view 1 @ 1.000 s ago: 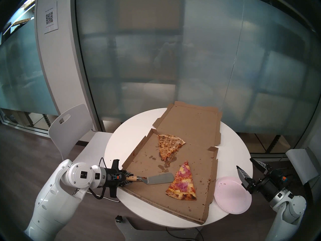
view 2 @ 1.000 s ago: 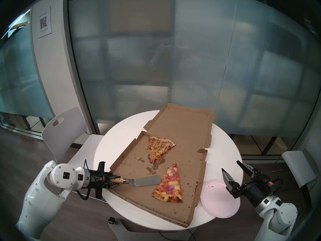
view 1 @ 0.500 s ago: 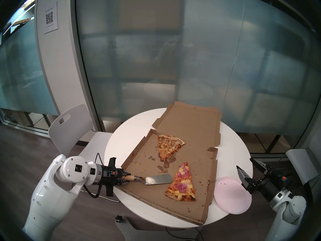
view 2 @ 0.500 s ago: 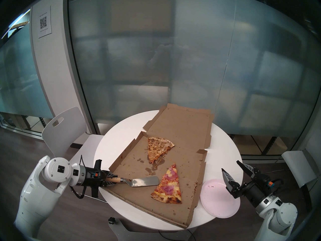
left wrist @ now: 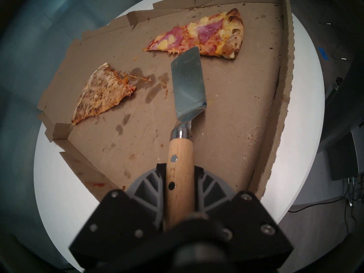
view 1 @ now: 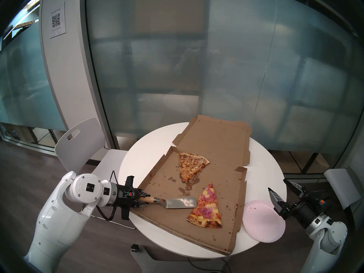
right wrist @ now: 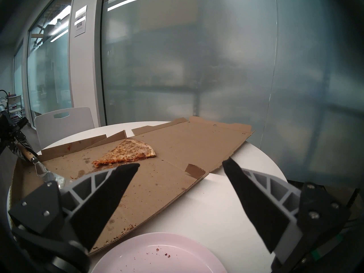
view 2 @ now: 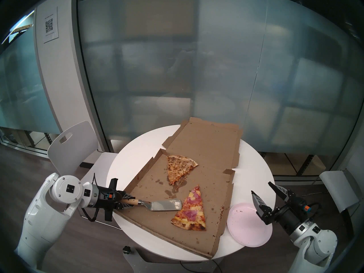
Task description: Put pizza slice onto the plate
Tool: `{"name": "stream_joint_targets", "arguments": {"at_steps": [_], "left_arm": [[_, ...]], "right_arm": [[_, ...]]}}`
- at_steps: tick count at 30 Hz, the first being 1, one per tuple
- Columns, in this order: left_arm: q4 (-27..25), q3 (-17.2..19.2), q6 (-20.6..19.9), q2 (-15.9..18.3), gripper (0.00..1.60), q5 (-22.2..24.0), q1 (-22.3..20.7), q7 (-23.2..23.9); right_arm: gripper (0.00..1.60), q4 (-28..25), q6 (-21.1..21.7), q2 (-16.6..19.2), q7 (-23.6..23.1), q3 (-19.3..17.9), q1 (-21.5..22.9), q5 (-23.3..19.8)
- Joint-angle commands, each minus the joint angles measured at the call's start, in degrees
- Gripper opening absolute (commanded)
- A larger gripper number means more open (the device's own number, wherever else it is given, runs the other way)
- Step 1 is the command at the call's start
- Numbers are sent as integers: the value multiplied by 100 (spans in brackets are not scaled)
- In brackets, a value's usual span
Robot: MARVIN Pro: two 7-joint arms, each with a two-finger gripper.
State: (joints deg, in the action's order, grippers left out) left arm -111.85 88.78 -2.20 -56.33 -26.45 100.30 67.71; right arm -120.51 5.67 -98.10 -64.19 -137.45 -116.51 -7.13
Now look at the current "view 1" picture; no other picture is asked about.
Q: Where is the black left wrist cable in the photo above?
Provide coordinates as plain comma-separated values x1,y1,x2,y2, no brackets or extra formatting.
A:
96,170,119,222

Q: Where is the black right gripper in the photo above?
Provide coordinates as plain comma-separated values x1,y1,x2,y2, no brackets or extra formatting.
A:
268,178,328,230

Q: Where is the open cardboard pizza box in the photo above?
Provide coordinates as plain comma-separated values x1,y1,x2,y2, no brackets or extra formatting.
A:
129,115,253,256

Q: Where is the paper sign with QR code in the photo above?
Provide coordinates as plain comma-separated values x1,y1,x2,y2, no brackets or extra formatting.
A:
49,2,66,39

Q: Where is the pink round plate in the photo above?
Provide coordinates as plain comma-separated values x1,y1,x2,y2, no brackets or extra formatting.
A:
242,200,286,243

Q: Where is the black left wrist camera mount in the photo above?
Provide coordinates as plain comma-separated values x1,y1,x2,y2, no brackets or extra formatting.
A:
121,175,135,220

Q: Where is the cheese pizza slice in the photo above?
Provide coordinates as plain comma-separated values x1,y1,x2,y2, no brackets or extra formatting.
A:
178,152,210,183

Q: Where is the wooden handled metal spatula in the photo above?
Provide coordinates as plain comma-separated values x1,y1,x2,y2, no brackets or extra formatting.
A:
139,196,197,209

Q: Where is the white plain chair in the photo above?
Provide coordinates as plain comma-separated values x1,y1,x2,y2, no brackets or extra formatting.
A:
324,167,362,210

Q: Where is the grey base plate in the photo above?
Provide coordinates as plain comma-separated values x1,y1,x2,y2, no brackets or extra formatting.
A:
131,245,228,273

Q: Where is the ham pineapple pizza slice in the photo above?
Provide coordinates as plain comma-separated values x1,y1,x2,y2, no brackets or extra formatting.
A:
187,183,223,229

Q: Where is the white chair with handle hole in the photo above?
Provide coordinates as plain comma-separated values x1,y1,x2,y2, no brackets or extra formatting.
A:
55,117,128,230

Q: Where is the black floor cable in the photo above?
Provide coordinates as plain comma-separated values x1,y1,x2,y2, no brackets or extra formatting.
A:
188,257,231,273

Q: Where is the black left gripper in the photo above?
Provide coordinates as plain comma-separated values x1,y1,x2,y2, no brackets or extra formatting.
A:
115,184,151,209

